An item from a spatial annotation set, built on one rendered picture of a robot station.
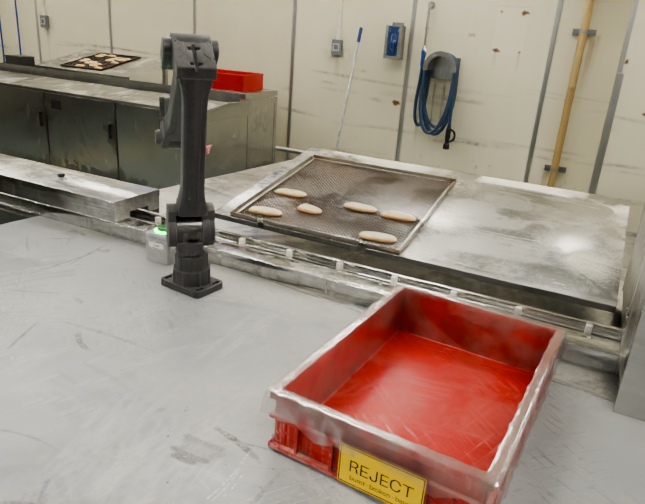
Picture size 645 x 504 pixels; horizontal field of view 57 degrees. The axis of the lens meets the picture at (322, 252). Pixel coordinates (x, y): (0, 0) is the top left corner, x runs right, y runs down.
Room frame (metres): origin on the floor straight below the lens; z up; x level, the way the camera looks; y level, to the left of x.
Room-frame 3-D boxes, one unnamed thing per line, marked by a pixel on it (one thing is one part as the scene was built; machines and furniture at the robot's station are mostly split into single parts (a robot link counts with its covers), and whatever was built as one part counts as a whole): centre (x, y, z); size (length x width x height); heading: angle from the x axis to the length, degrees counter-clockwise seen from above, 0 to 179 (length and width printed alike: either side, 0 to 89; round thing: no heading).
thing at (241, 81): (5.13, 0.90, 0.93); 0.51 x 0.36 x 0.13; 69
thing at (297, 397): (0.82, -0.19, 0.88); 0.49 x 0.34 x 0.10; 151
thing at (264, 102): (5.13, 0.90, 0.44); 0.70 x 0.55 x 0.87; 65
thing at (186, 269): (1.23, 0.29, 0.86); 0.12 x 0.09 x 0.08; 57
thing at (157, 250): (1.38, 0.39, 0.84); 0.08 x 0.08 x 0.11; 65
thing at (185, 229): (1.24, 0.30, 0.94); 0.09 x 0.05 x 0.10; 21
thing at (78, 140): (5.19, 1.98, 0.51); 3.00 x 1.26 x 1.03; 65
